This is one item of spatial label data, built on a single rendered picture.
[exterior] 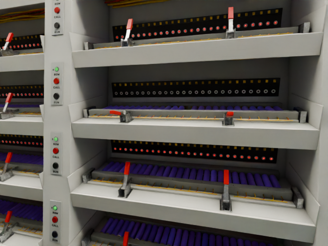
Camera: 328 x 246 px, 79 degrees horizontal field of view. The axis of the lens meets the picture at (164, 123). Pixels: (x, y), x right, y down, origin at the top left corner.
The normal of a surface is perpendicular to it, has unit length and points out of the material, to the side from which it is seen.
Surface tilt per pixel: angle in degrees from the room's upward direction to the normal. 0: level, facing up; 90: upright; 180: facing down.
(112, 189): 15
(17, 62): 105
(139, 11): 90
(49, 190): 90
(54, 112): 90
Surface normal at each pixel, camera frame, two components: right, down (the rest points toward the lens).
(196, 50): -0.25, 0.28
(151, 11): -0.25, 0.01
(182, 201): -0.04, -0.96
